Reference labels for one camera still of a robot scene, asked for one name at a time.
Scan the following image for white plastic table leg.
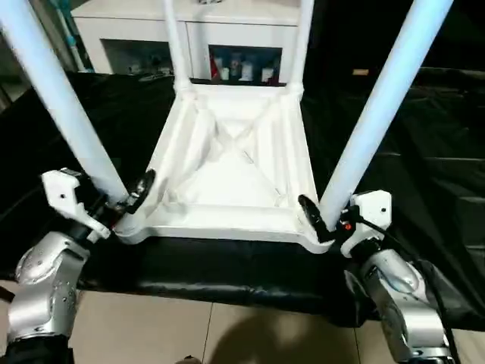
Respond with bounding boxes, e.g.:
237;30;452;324
289;0;318;96
0;0;130;228
162;0;192;92
319;0;455;231

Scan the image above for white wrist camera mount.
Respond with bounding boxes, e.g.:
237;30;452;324
40;169;111;243
338;190;393;259

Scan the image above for white plastic table top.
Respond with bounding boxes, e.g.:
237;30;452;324
113;81;338;256

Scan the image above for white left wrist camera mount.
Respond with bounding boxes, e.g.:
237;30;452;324
40;169;111;243

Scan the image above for white glass-door cabinet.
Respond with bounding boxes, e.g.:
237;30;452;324
70;0;310;85

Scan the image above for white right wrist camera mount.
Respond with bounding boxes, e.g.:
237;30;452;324
338;190;393;259

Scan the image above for grey curtain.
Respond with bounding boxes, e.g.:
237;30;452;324
0;0;94;115

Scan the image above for black work mat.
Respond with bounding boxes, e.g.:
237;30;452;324
0;67;485;330

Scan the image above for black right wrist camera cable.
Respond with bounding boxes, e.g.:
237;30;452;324
354;210;462;364

